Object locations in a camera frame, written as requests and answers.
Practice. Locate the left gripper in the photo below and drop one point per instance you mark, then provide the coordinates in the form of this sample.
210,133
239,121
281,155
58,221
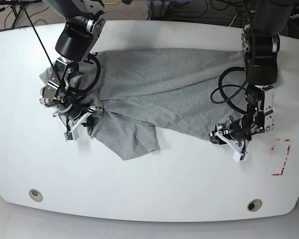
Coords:
235,133

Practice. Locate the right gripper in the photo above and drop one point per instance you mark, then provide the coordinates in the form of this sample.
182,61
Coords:
72,120

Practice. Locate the grey t-shirt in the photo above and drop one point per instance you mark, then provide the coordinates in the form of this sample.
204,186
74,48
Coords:
141,90

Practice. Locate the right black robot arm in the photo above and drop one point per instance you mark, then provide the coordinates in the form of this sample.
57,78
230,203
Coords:
85,20

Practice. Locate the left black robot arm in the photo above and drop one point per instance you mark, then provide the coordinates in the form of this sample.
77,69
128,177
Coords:
254,98

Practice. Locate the red tape rectangle marking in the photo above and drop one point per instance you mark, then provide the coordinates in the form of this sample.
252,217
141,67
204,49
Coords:
278,156

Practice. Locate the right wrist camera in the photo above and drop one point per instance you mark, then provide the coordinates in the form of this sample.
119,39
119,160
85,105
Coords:
71,135

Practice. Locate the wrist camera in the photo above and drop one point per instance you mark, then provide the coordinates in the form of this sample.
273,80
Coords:
71,135
239,156

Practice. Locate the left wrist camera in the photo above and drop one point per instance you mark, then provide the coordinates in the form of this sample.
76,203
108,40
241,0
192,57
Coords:
239,156

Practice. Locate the right table cable grommet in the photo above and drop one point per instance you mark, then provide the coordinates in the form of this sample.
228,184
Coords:
254,205

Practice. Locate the table cable grommet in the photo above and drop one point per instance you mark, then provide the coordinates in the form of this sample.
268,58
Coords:
35,195
254,205

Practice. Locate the left table cable grommet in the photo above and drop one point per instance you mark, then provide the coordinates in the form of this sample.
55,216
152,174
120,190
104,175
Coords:
35,195

